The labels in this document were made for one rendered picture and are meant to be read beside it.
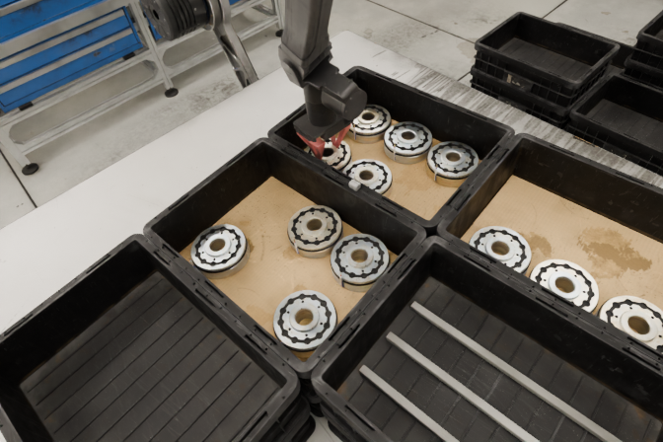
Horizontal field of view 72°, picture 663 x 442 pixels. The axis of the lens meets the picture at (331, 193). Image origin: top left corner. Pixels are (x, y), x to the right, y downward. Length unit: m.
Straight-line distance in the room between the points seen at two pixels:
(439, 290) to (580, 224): 0.30
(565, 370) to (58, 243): 1.09
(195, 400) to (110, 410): 0.13
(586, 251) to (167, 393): 0.74
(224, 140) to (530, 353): 0.92
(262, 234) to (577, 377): 0.57
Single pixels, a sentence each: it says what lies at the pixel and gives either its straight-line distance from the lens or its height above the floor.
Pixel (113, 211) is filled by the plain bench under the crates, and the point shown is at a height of 0.70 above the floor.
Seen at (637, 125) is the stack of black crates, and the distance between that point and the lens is 1.96.
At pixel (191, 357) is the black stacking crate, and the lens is 0.81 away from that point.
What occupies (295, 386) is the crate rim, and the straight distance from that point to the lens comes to 0.64.
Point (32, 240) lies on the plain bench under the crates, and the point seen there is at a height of 0.70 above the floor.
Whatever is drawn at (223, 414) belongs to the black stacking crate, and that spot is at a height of 0.83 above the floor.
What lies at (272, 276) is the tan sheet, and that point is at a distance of 0.84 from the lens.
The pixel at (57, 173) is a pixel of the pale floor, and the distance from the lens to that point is 2.67.
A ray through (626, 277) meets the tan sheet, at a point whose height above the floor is 0.83.
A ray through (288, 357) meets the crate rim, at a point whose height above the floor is 0.93.
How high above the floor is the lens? 1.53
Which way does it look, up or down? 49 degrees down
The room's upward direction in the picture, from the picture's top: 8 degrees counter-clockwise
